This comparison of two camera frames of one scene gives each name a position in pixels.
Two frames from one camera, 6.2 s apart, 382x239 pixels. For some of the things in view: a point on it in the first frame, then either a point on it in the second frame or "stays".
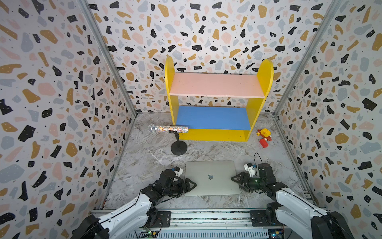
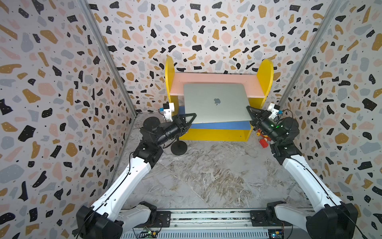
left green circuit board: (148, 234) stays
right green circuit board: (276, 233) stays
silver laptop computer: (212, 178) → (216, 102)
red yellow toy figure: (266, 134) stays
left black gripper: (182, 189) → (178, 122)
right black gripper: (242, 175) → (257, 120)
